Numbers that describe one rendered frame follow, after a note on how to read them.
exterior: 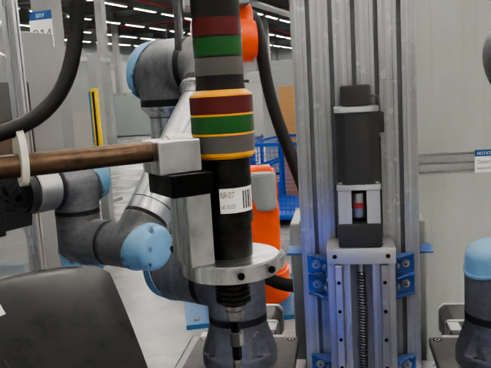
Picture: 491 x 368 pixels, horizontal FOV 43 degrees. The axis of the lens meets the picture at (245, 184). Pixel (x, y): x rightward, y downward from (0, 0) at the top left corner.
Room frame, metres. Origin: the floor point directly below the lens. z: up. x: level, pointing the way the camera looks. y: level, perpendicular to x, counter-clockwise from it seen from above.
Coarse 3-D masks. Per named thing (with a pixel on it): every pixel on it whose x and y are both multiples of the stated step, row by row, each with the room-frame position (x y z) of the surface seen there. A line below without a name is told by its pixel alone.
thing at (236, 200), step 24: (216, 168) 0.41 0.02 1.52; (240, 168) 0.42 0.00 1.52; (216, 192) 0.42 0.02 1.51; (240, 192) 0.42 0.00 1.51; (216, 216) 0.42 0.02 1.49; (240, 216) 0.42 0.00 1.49; (216, 240) 0.42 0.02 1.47; (240, 240) 0.42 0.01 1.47; (216, 288) 0.43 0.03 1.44; (240, 288) 0.42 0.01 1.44
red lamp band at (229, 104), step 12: (216, 96) 0.41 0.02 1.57; (228, 96) 0.41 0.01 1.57; (240, 96) 0.41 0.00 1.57; (252, 96) 0.43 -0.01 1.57; (192, 108) 0.42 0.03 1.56; (204, 108) 0.41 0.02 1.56; (216, 108) 0.41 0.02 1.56; (228, 108) 0.41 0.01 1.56; (240, 108) 0.41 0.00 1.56; (252, 108) 0.43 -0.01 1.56
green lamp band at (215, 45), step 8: (192, 40) 0.43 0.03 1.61; (200, 40) 0.42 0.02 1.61; (208, 40) 0.42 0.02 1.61; (216, 40) 0.41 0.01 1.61; (224, 40) 0.42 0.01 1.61; (232, 40) 0.42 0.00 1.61; (240, 40) 0.43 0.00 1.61; (200, 48) 0.42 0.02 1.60; (208, 48) 0.42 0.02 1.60; (216, 48) 0.41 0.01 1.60; (224, 48) 0.42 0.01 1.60; (232, 48) 0.42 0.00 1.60; (240, 48) 0.43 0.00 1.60
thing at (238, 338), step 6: (234, 324) 0.43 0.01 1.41; (234, 330) 0.43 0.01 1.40; (240, 330) 0.43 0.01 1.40; (234, 336) 0.43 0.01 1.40; (240, 336) 0.43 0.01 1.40; (234, 342) 0.43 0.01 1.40; (240, 342) 0.43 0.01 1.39; (234, 348) 0.43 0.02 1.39; (240, 348) 0.43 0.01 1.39; (234, 354) 0.43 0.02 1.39; (240, 354) 0.43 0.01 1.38; (234, 360) 0.43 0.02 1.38; (240, 360) 0.43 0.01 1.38; (234, 366) 0.43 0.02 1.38; (240, 366) 0.43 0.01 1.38
